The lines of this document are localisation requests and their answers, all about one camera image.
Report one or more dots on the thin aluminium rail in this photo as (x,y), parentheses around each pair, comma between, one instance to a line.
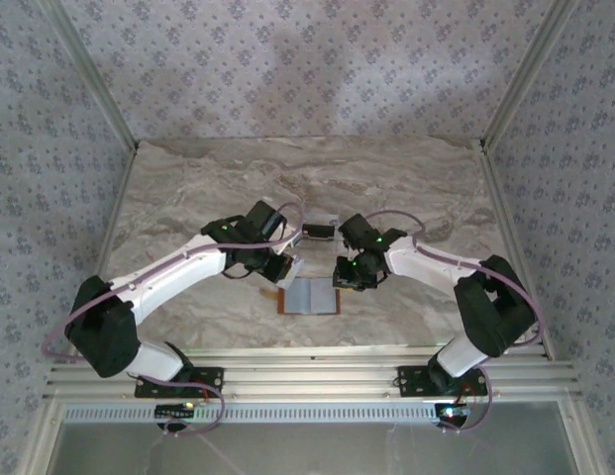
(312,353)

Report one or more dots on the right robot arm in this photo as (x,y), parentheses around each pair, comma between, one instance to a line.
(416,271)

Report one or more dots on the aluminium side rail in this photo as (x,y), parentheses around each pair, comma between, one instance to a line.
(101,257)
(515,232)

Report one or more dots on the grey metal panel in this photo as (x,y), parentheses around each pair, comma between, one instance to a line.
(312,450)

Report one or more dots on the brown leather card holder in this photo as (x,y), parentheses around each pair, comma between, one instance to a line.
(312,297)

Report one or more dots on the aluminium frame post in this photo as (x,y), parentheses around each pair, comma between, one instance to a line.
(89,74)
(525,74)

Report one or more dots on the wide aluminium base rail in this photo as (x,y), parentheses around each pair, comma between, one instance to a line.
(312,386)

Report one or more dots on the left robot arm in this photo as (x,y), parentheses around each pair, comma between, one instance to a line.
(178,272)

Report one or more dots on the small circuit board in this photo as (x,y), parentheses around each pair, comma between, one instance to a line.
(453,411)
(175,409)

